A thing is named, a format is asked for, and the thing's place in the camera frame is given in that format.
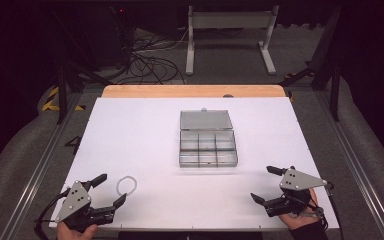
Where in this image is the white metal stand frame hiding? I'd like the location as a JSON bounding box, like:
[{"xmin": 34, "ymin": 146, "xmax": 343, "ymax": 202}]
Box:
[{"xmin": 184, "ymin": 4, "xmax": 280, "ymax": 76}]

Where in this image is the white table sheet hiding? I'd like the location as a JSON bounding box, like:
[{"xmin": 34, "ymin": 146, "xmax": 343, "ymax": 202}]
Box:
[{"xmin": 48, "ymin": 96, "xmax": 341, "ymax": 232}]

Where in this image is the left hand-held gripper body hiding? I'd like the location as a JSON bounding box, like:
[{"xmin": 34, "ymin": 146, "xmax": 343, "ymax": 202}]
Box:
[{"xmin": 54, "ymin": 179, "xmax": 114, "ymax": 233}]

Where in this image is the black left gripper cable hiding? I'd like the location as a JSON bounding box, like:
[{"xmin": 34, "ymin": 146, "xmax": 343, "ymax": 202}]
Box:
[{"xmin": 34, "ymin": 187, "xmax": 72, "ymax": 240}]

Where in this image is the person's right hand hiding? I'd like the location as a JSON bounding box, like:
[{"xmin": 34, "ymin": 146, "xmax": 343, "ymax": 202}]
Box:
[{"xmin": 279, "ymin": 187, "xmax": 320, "ymax": 231}]

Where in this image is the bundle of black floor cables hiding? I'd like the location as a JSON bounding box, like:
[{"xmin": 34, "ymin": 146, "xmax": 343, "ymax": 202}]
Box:
[{"xmin": 113, "ymin": 26, "xmax": 188, "ymax": 86}]

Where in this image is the clear plastic compartment box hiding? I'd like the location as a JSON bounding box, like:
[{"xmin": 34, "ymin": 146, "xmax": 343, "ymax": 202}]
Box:
[{"xmin": 178, "ymin": 106, "xmax": 240, "ymax": 169}]

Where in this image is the aluminium floor rail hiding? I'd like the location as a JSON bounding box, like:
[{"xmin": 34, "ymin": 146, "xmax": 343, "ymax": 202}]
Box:
[
  {"xmin": 0, "ymin": 92, "xmax": 83, "ymax": 240},
  {"xmin": 314, "ymin": 89, "xmax": 384, "ymax": 240}
]

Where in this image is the person's left hand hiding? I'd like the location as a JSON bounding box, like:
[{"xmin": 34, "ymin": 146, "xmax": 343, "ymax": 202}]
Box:
[{"xmin": 56, "ymin": 221, "xmax": 99, "ymax": 240}]

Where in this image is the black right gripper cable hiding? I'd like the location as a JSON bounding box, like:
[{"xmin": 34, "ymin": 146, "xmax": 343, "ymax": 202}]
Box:
[{"xmin": 324, "ymin": 181, "xmax": 346, "ymax": 240}]

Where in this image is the dark equipment with red light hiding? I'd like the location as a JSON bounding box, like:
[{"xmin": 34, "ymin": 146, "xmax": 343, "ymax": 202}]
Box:
[{"xmin": 88, "ymin": 5, "xmax": 136, "ymax": 69}]

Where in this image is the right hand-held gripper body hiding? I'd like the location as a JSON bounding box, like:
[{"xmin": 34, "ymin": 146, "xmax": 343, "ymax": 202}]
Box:
[{"xmin": 262, "ymin": 167, "xmax": 329, "ymax": 218}]

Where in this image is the black metal stand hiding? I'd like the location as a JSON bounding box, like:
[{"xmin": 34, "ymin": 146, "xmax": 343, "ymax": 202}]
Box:
[
  {"xmin": 278, "ymin": 6, "xmax": 344, "ymax": 123},
  {"xmin": 53, "ymin": 49, "xmax": 115, "ymax": 125}
]

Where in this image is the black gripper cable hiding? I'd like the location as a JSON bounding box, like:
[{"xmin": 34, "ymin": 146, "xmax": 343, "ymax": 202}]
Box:
[
  {"xmin": 324, "ymin": 181, "xmax": 346, "ymax": 240},
  {"xmin": 34, "ymin": 187, "xmax": 72, "ymax": 240}
]

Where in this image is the clear bead bracelet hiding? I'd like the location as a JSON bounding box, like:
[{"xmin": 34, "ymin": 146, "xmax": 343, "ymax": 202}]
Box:
[{"xmin": 115, "ymin": 175, "xmax": 139, "ymax": 197}]

